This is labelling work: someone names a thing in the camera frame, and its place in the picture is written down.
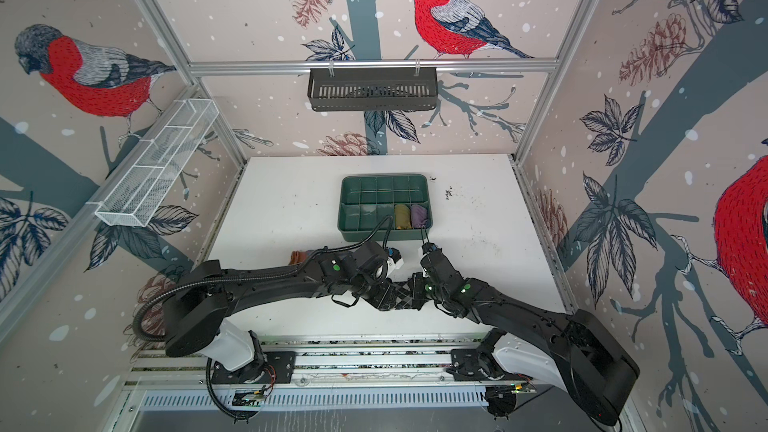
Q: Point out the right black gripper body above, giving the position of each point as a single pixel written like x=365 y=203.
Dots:
x=422 y=285

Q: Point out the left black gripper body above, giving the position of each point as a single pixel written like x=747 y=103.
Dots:
x=376 y=291

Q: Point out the black grey argyle sock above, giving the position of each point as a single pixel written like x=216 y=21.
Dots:
x=402 y=296

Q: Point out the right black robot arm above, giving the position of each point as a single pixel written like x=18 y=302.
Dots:
x=597 y=372

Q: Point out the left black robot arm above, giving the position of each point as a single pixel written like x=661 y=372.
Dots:
x=192 y=317

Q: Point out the olive rolled sock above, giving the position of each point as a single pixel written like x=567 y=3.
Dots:
x=402 y=215

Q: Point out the purple rolled sock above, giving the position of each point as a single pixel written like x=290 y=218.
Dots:
x=419 y=216

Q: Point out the blue orange green striped sock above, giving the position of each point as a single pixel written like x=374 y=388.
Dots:
x=297 y=257

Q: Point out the green compartment tray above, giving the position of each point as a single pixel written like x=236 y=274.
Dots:
x=365 y=200

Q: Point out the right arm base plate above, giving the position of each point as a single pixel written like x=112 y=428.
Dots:
x=476 y=366

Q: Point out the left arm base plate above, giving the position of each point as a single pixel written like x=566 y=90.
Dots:
x=270 y=367

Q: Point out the black hanging wire basket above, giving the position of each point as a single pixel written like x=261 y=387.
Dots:
x=373 y=89

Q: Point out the white mesh wall basket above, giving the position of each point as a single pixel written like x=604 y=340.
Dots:
x=141 y=190

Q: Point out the aluminium frame back bar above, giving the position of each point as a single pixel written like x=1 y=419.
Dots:
x=245 y=68

